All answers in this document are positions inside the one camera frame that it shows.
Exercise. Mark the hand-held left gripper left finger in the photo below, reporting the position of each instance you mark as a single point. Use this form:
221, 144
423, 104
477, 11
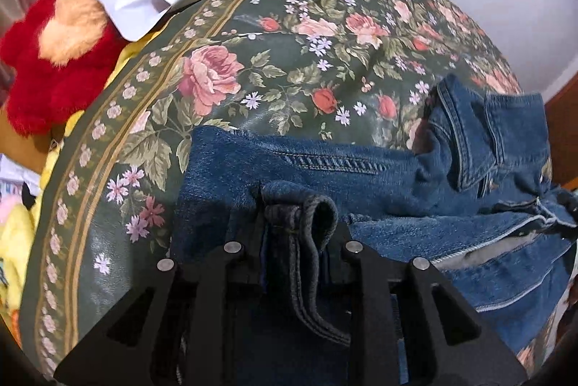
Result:
235, 266

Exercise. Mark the green floral blanket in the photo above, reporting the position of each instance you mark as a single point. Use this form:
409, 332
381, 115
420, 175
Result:
280, 52

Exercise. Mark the red plush toy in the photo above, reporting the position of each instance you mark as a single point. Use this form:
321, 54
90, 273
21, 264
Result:
58, 70

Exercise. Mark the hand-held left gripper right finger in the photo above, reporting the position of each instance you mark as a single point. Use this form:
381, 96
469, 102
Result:
356, 266

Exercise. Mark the blue denim jacket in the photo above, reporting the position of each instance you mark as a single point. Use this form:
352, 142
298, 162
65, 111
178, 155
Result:
406, 183

